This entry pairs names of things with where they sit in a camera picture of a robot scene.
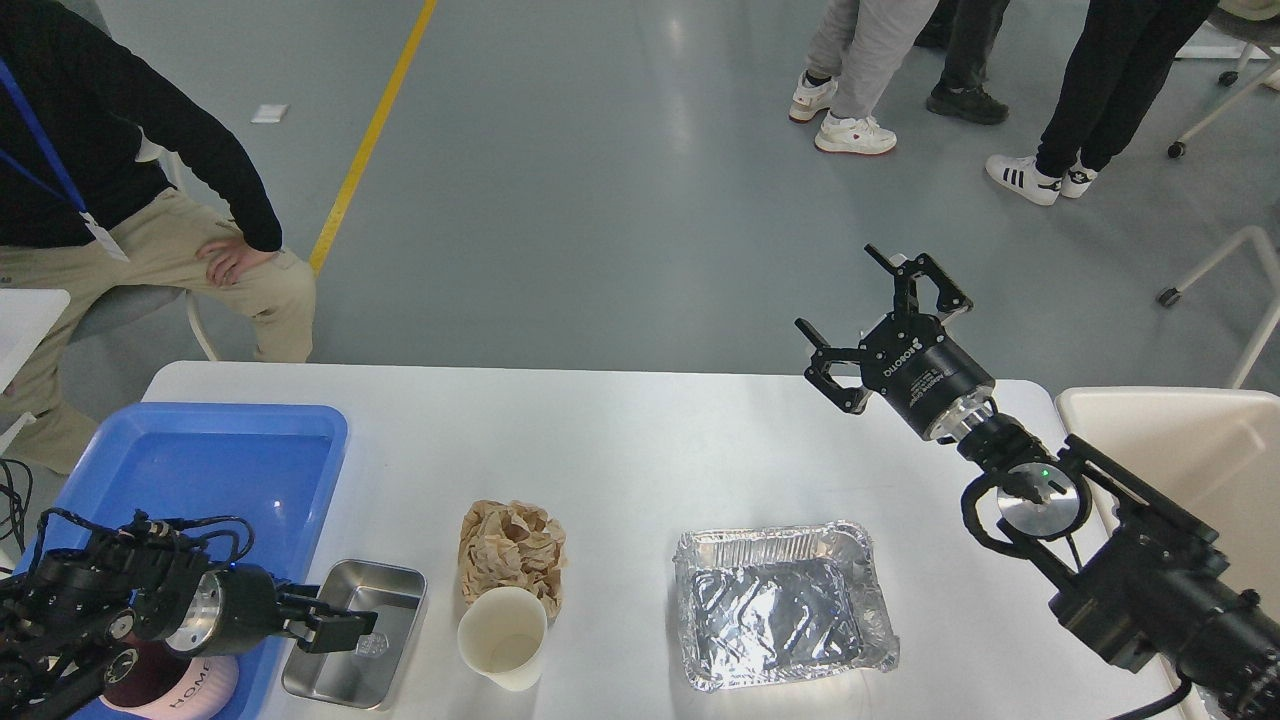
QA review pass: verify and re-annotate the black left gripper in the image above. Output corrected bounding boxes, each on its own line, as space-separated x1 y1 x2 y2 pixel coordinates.
165 564 378 657

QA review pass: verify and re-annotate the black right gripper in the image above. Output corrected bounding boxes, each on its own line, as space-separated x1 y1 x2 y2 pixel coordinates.
795 243 996 443

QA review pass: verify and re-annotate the stainless steel tray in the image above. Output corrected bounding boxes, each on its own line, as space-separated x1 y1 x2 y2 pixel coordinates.
282 559 426 710

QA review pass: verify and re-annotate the pink mug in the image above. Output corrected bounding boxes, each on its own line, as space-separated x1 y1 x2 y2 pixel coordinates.
101 642 239 719

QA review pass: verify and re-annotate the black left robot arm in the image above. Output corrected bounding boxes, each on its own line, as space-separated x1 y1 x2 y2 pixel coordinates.
3 509 378 719

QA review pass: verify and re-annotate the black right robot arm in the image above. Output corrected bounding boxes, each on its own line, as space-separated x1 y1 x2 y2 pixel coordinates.
795 245 1279 719

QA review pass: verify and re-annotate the blue plastic tray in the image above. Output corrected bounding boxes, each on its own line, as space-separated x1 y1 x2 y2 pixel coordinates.
29 404 349 720

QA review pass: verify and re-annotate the white paper cup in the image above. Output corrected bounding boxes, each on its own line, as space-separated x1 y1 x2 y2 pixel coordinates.
457 587 548 691

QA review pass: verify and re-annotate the crumpled brown paper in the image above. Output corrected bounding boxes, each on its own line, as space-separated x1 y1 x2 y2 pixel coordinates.
458 500 567 620

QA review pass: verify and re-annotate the aluminium foil container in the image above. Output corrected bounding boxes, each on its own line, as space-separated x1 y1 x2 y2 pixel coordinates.
673 521 900 692

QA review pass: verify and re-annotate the white chair leg right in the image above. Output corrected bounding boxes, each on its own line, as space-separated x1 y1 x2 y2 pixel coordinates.
1155 224 1279 389

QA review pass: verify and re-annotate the person in black shoes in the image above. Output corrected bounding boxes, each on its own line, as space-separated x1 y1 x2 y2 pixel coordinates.
914 1 1009 126

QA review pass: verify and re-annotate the beige plastic bin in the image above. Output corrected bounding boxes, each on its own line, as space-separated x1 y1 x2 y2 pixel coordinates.
1056 387 1279 619

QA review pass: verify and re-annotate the person with striped sneakers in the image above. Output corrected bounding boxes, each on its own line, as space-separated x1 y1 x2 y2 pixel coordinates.
986 1 1217 206

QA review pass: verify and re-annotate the small white side table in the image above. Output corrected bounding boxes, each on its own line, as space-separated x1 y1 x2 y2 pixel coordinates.
1 287 70 397

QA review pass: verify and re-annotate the person in black sweater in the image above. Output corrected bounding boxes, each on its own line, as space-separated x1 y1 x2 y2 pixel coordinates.
1 1 316 475

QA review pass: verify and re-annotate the white paper scrap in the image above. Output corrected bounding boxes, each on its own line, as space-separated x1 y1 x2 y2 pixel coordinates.
250 104 291 126

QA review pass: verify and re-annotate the white rolling chair frame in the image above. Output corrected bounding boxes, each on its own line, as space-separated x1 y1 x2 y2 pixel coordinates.
1167 1 1279 159

